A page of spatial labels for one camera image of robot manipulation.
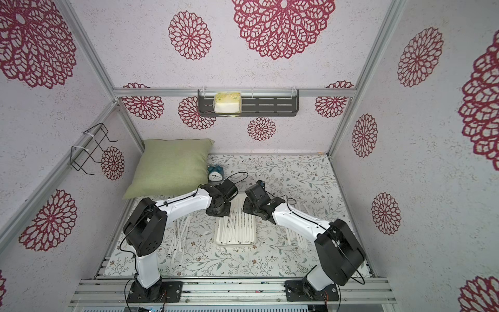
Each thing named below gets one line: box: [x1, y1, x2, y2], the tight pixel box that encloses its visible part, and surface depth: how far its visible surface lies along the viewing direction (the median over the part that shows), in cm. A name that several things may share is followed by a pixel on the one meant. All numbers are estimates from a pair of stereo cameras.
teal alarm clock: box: [207, 165, 225, 186], surface depth 106 cm
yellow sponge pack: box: [213, 92, 242, 117], surface depth 92 cm
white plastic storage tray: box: [214, 193, 258, 247], surface depth 89 cm
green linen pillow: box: [123, 139, 215, 199], surface depth 101 cm
